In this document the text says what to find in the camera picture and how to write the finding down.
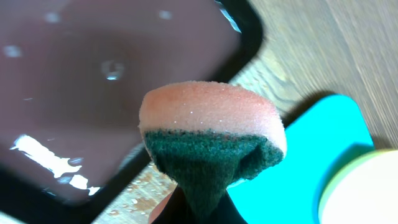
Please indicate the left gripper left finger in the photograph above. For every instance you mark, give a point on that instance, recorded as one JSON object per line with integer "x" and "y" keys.
{"x": 171, "y": 210}

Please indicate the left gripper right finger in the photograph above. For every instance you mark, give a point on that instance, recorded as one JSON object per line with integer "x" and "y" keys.
{"x": 227, "y": 213}

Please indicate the yellow-green plastic plate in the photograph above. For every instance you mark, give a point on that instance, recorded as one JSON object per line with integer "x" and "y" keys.
{"x": 363, "y": 192}

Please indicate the teal plastic serving tray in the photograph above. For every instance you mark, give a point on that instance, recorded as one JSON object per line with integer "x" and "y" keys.
{"x": 320, "y": 142}

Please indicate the dark red black-rimmed tray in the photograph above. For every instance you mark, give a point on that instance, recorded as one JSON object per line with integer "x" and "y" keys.
{"x": 73, "y": 75}

